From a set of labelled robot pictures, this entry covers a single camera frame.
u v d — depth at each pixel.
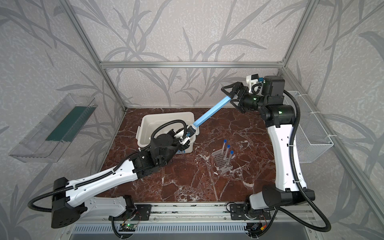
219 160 0.91
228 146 0.98
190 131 0.54
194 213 0.75
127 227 0.71
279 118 0.42
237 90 0.53
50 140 0.63
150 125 0.98
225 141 1.02
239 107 0.57
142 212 0.74
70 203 0.39
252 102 0.52
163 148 0.47
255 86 0.55
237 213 0.73
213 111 0.58
